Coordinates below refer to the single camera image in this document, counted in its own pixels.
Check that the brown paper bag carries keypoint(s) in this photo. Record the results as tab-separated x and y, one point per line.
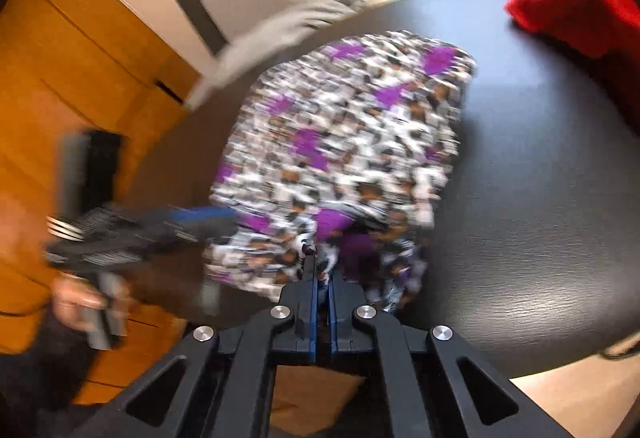
310	398

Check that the person's left forearm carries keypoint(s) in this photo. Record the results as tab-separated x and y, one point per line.
45	368

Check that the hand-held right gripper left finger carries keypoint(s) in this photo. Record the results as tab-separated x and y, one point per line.
312	308

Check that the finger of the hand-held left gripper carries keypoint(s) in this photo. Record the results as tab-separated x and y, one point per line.
200	220

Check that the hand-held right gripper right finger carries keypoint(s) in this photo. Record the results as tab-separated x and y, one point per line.
333	323

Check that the leopard print purple-flowered garment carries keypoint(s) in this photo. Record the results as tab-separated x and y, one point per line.
350	143

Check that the grey garment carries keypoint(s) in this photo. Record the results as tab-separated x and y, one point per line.
280	28

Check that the orange wooden cabinet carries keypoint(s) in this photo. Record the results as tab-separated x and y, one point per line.
75	68

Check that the person's left hand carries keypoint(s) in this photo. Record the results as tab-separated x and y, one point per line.
75	300

